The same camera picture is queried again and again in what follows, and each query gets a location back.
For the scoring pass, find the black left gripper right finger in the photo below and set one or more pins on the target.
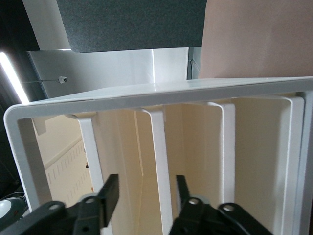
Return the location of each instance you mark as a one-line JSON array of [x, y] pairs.
[[193, 215]]

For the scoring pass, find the white drawer cabinet housing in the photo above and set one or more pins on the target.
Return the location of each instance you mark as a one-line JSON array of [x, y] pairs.
[[146, 94]]

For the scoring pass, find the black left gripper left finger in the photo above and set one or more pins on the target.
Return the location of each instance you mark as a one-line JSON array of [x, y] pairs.
[[110, 195]]

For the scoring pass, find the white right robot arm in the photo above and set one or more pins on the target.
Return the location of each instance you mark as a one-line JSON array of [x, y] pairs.
[[9, 205]]

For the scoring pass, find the bright ceiling light strip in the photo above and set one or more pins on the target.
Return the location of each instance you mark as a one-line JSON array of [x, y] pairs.
[[11, 73]]

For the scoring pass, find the dark grey acoustic panel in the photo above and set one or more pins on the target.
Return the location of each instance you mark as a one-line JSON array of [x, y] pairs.
[[134, 24]]

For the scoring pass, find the small white dome camera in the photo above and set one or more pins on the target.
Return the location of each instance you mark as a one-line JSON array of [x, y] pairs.
[[63, 79]]

